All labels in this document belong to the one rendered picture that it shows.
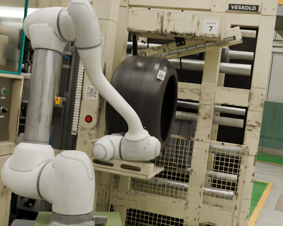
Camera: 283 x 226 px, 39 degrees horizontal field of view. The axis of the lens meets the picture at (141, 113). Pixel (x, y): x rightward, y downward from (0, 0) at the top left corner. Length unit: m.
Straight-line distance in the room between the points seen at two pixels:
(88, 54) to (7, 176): 0.56
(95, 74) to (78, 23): 0.22
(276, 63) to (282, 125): 1.67
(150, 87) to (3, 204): 1.01
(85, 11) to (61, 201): 0.71
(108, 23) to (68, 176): 1.19
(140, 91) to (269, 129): 9.43
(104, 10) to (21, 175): 1.21
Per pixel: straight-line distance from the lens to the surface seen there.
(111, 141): 1.75
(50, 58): 1.64
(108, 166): 2.29
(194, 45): 2.66
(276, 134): 11.40
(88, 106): 2.42
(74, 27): 1.59
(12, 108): 2.31
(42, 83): 1.62
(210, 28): 2.53
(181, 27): 2.56
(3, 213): 2.36
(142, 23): 2.63
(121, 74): 2.18
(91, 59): 1.62
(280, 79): 11.48
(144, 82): 2.12
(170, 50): 2.70
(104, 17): 2.43
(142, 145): 1.70
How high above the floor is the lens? 1.26
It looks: 3 degrees down
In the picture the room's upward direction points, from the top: 7 degrees clockwise
